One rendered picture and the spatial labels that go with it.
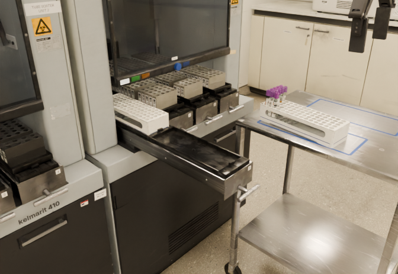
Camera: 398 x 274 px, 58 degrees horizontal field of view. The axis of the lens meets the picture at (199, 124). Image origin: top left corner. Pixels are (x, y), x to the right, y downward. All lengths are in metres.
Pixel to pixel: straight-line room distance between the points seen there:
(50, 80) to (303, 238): 1.17
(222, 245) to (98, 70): 1.16
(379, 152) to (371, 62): 2.06
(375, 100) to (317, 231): 1.82
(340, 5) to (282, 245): 2.21
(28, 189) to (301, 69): 2.82
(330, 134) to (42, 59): 0.88
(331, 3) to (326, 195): 1.64
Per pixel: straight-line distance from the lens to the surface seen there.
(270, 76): 3.71
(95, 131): 1.28
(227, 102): 1.60
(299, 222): 1.74
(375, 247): 1.73
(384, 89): 3.27
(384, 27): 0.94
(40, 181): 1.14
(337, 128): 1.20
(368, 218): 2.34
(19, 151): 1.16
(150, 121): 1.22
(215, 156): 1.13
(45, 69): 1.14
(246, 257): 1.93
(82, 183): 1.22
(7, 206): 1.13
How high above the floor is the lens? 1.38
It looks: 26 degrees down
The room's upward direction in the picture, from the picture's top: straight up
